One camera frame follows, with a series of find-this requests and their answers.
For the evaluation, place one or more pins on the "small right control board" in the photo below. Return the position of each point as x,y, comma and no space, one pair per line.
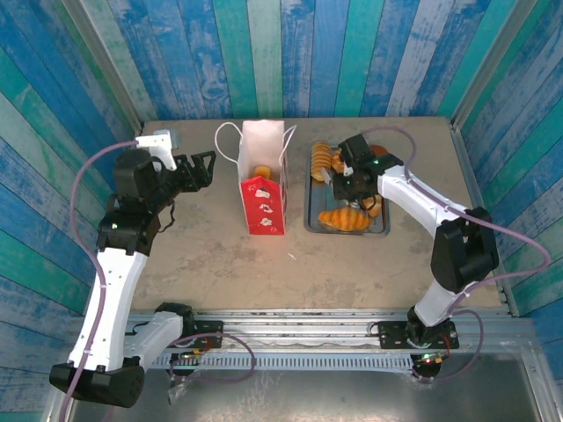
429,358

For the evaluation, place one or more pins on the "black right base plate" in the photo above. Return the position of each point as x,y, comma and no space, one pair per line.
393,334

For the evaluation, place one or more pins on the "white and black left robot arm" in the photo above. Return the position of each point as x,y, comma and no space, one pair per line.
114,299

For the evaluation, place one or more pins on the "small control board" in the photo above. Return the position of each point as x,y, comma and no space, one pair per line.
429,358
187,356

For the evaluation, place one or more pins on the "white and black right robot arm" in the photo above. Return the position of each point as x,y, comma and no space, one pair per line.
418,198

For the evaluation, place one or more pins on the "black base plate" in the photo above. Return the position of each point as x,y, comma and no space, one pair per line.
393,334
206,332

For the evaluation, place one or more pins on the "round brown fake bun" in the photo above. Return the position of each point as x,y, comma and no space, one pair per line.
379,150

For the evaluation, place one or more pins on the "small left control board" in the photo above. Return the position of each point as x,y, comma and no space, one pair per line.
187,356

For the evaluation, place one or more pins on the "striped fake croissant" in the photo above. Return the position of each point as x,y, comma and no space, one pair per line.
343,220

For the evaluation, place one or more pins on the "small tan fake bread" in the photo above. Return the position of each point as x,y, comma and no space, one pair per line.
375,206

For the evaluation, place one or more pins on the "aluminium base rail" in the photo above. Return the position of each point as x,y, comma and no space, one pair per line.
299,327

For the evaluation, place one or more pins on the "metal baking tray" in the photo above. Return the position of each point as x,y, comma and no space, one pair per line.
317,198

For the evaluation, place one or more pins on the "steel front panel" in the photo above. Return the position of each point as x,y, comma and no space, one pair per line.
308,395

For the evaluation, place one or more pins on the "red and white paper bag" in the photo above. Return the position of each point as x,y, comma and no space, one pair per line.
264,206

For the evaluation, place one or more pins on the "clear plastic scrap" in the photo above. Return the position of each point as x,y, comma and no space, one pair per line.
176,391

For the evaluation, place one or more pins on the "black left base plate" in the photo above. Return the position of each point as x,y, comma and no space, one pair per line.
206,332

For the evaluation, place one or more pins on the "yellow orange fake bread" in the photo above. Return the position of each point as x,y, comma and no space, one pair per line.
263,171

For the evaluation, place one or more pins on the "aluminium frame post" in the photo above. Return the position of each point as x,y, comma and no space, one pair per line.
105,66
488,61

